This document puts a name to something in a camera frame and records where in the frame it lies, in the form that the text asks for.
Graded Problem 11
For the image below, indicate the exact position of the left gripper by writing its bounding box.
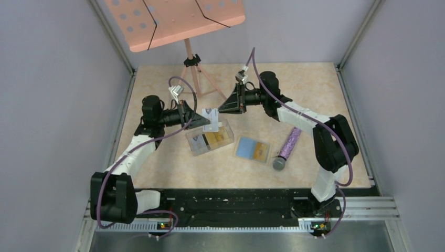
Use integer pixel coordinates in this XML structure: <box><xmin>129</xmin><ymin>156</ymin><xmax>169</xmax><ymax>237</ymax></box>
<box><xmin>157</xmin><ymin>99</ymin><xmax>210</xmax><ymax>130</ymax></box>

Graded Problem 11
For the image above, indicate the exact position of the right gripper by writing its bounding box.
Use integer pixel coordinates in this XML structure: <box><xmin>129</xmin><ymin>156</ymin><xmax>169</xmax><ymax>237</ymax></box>
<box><xmin>218</xmin><ymin>83</ymin><xmax>268</xmax><ymax>115</ymax></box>

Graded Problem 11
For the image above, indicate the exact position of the white grey credit card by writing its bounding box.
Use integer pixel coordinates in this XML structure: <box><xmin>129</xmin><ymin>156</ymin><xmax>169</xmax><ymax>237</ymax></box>
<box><xmin>202</xmin><ymin>108</ymin><xmax>219</xmax><ymax>132</ymax></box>

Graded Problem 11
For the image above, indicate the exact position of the clear plastic card box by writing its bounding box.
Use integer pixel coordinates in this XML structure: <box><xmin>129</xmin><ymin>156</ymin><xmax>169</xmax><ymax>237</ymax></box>
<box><xmin>185</xmin><ymin>119</ymin><xmax>235</xmax><ymax>156</ymax></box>

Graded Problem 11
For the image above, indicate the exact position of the yellow credit card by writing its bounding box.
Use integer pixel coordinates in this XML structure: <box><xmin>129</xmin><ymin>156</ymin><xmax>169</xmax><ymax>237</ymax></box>
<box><xmin>213</xmin><ymin>127</ymin><xmax>232</xmax><ymax>146</ymax></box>
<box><xmin>252</xmin><ymin>142</ymin><xmax>269</xmax><ymax>162</ymax></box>

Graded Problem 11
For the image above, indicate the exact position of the purple glitter microphone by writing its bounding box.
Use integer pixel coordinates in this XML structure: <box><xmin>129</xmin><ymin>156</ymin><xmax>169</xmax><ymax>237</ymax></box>
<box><xmin>272</xmin><ymin>127</ymin><xmax>302</xmax><ymax>171</ymax></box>

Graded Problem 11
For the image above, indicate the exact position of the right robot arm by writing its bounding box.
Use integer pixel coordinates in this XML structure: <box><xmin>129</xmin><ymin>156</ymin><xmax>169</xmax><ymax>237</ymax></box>
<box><xmin>218</xmin><ymin>71</ymin><xmax>359</xmax><ymax>216</ymax></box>

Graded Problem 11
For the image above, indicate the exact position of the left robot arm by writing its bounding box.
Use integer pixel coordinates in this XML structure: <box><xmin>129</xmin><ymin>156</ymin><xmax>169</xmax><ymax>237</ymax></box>
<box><xmin>90</xmin><ymin>95</ymin><xmax>210</xmax><ymax>225</ymax></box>

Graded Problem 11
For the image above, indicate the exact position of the black stripe yellow card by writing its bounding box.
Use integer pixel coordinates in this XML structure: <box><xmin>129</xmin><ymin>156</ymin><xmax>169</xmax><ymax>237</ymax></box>
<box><xmin>203</xmin><ymin>132</ymin><xmax>217</xmax><ymax>149</ymax></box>

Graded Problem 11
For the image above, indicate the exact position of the pink music stand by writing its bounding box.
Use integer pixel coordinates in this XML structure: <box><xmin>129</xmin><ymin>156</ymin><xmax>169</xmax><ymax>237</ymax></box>
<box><xmin>106</xmin><ymin>1</ymin><xmax>246</xmax><ymax>97</ymax></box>

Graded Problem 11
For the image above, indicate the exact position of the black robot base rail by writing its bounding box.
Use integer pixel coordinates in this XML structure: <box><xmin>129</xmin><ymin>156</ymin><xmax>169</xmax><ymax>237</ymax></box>
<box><xmin>135</xmin><ymin>187</ymin><xmax>343</xmax><ymax>229</ymax></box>

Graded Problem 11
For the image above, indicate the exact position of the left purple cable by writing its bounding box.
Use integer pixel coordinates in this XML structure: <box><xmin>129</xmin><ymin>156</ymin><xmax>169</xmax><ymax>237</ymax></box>
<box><xmin>96</xmin><ymin>76</ymin><xmax>198</xmax><ymax>230</ymax></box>

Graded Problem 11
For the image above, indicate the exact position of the purple cable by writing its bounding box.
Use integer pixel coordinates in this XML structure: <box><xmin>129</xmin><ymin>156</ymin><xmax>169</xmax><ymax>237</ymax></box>
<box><xmin>96</xmin><ymin>76</ymin><xmax>198</xmax><ymax>230</ymax></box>
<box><xmin>245</xmin><ymin>47</ymin><xmax>355</xmax><ymax>237</ymax></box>

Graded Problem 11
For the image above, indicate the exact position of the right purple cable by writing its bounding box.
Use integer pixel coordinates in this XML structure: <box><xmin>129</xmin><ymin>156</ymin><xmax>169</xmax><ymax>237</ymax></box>
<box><xmin>245</xmin><ymin>47</ymin><xmax>355</xmax><ymax>237</ymax></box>

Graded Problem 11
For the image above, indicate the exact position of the grey slotted cable duct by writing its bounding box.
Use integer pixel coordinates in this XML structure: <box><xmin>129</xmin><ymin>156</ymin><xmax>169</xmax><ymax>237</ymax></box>
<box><xmin>96</xmin><ymin>218</ymin><xmax>345</xmax><ymax>234</ymax></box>

